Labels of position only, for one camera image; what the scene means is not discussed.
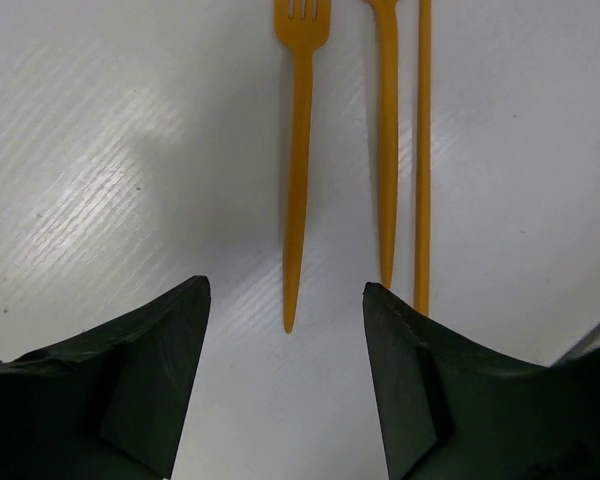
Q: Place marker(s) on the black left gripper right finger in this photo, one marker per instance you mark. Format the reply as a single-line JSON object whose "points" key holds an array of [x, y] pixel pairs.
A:
{"points": [[450, 408]]}

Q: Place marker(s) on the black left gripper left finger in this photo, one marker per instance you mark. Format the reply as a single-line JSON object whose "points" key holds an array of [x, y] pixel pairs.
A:
{"points": [[110, 402]]}

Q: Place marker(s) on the orange plastic fork left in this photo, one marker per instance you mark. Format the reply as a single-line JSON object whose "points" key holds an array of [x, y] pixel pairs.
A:
{"points": [[303, 27]]}

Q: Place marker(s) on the orange plastic fork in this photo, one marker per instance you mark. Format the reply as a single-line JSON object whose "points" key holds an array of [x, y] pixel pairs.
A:
{"points": [[388, 134], [303, 27]]}

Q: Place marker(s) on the orange plastic fork right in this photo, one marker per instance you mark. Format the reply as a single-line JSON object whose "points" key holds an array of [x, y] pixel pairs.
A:
{"points": [[388, 134]]}

